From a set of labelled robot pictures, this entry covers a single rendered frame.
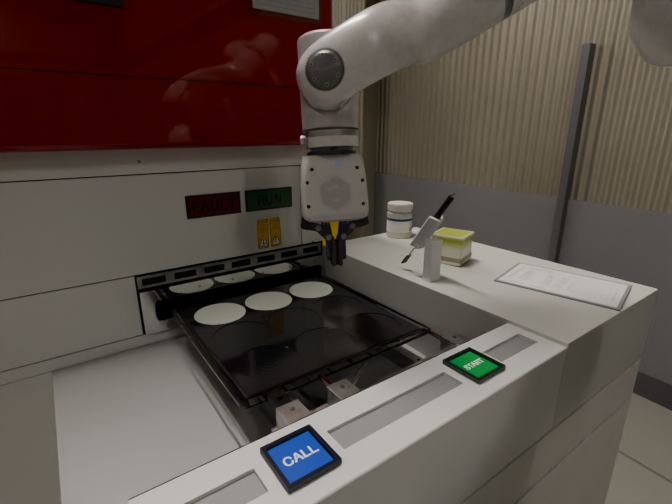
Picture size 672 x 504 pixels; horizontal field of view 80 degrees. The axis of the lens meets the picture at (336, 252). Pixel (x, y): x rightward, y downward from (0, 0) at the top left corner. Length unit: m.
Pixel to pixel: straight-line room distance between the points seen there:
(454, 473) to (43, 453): 0.78
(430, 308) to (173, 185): 0.56
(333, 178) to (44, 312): 0.58
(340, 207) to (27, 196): 0.53
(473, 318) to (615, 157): 1.75
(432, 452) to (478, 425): 0.08
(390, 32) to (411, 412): 0.44
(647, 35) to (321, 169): 0.44
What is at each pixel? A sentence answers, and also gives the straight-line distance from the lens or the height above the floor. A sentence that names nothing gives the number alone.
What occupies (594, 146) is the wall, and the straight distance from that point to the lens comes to 2.43.
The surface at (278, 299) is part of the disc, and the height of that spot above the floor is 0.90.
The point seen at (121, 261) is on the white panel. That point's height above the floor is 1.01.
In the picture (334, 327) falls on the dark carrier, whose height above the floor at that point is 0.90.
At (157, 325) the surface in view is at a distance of 0.93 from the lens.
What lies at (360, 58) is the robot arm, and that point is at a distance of 0.53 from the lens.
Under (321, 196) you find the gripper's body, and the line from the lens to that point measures 0.60.
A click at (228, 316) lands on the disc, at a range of 0.83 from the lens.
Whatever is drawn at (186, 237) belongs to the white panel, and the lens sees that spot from 0.90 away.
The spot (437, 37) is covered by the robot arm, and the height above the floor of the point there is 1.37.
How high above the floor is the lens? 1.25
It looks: 17 degrees down
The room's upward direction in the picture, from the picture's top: straight up
